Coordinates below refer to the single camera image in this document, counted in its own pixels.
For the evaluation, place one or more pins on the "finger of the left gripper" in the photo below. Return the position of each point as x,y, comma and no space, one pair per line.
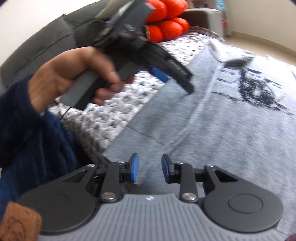
159,74

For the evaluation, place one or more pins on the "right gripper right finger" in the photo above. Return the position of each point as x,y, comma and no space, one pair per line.
185,175

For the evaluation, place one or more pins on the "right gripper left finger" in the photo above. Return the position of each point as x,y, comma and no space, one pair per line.
108,180

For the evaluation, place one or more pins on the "grey knit sweater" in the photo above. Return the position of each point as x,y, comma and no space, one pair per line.
241,119

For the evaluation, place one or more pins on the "person left hand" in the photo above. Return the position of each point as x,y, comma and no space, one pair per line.
56,76

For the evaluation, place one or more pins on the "smartphone on stand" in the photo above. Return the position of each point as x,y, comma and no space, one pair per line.
146,32

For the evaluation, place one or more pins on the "dark grey sofa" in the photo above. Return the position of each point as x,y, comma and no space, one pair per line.
69,31

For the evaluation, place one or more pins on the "orange pumpkin plush cushion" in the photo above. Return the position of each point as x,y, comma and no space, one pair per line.
165,22

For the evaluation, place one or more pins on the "grey patterned quilt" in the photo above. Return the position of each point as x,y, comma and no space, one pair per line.
96,127

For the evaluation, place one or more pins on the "teal hanging bag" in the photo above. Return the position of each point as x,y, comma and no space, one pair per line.
220,5

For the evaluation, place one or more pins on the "brown fuzzy sleeve cuff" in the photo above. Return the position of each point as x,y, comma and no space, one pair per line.
20,223

